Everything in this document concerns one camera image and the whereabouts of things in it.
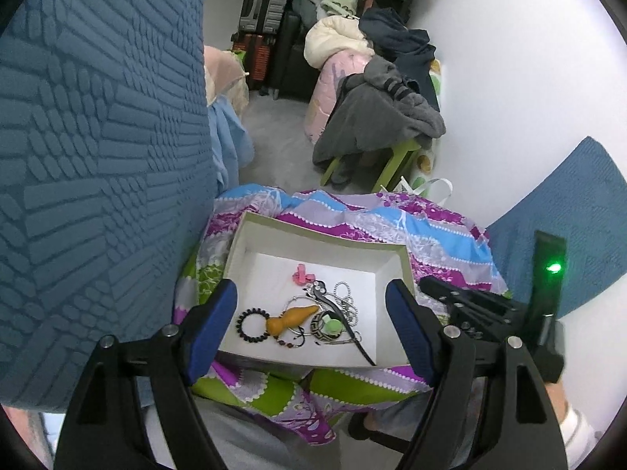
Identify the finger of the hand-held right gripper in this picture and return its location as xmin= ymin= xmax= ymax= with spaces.
xmin=448 ymin=305 xmax=511 ymax=339
xmin=420 ymin=276 xmax=513 ymax=312

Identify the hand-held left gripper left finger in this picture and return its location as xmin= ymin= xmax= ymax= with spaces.
xmin=54 ymin=279 xmax=239 ymax=470

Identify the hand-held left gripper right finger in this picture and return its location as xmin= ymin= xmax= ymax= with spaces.
xmin=385 ymin=279 xmax=569 ymax=470

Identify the black beaded bracelet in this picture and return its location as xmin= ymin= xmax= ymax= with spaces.
xmin=236 ymin=307 xmax=271 ymax=343

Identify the black hair stick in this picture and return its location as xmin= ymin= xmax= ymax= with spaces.
xmin=312 ymin=281 xmax=378 ymax=367

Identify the silver chain necklace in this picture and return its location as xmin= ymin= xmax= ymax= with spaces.
xmin=323 ymin=280 xmax=363 ymax=326

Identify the red beaded bracelet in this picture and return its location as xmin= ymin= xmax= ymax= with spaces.
xmin=275 ymin=330 xmax=310 ymax=349

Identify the green pendant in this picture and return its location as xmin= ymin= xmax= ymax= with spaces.
xmin=313 ymin=317 xmax=364 ymax=348

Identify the orange wooden gourd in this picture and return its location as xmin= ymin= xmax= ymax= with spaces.
xmin=266 ymin=305 xmax=320 ymax=336

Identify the grey-green cardboard box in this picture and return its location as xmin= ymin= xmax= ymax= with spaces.
xmin=216 ymin=211 xmax=417 ymax=369

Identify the black beige patterned bangle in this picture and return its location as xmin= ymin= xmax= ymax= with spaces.
xmin=308 ymin=312 xmax=346 ymax=342

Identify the colourful floral patchwork cloth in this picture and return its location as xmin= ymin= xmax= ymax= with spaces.
xmin=174 ymin=183 xmax=510 ymax=446

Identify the dark slipper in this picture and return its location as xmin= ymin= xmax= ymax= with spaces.
xmin=347 ymin=409 xmax=395 ymax=445

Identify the white sock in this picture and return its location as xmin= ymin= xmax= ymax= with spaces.
xmin=557 ymin=396 xmax=599 ymax=452

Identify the blue textured cushion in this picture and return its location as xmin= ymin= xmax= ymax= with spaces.
xmin=0 ymin=0 xmax=219 ymax=408
xmin=485 ymin=136 xmax=627 ymax=320

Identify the green stool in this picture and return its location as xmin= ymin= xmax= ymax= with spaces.
xmin=320 ymin=138 xmax=423 ymax=193

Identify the light blue cloth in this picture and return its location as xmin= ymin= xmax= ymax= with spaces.
xmin=207 ymin=94 xmax=254 ymax=193

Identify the grey garment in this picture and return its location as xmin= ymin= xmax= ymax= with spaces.
xmin=312 ymin=54 xmax=447 ymax=167

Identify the pink quilt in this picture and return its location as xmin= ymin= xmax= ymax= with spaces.
xmin=306 ymin=53 xmax=375 ymax=146

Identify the beige pink cloth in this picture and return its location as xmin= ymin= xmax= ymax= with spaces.
xmin=203 ymin=45 xmax=249 ymax=107

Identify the dark navy garment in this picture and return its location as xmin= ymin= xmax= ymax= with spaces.
xmin=359 ymin=7 xmax=438 ymax=111

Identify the red suitcase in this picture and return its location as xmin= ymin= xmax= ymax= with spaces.
xmin=232 ymin=33 xmax=281 ymax=92

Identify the cream duvet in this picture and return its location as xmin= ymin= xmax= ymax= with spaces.
xmin=304 ymin=15 xmax=375 ymax=67

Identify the black suitcase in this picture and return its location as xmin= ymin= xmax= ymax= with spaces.
xmin=238 ymin=0 xmax=288 ymax=36

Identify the white bag handle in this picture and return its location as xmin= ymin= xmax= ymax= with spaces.
xmin=391 ymin=176 xmax=455 ymax=207

